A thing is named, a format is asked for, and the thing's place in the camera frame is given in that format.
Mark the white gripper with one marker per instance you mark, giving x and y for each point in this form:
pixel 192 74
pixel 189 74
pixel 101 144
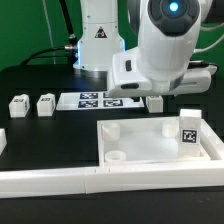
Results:
pixel 139 73

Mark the white square tabletop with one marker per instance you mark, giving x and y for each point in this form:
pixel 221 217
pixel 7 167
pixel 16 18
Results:
pixel 142 141

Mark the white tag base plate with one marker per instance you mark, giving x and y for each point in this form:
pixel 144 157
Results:
pixel 94 100

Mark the white obstacle right wall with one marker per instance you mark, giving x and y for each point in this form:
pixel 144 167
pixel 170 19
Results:
pixel 211 142

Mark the white obstacle wall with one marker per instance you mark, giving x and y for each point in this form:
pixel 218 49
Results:
pixel 3 140
pixel 211 142
pixel 67 181

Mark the white obstacle left wall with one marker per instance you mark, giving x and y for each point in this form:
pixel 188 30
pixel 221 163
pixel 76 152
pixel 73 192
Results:
pixel 3 140

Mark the white obstacle front wall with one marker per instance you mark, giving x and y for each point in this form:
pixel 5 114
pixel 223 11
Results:
pixel 67 181

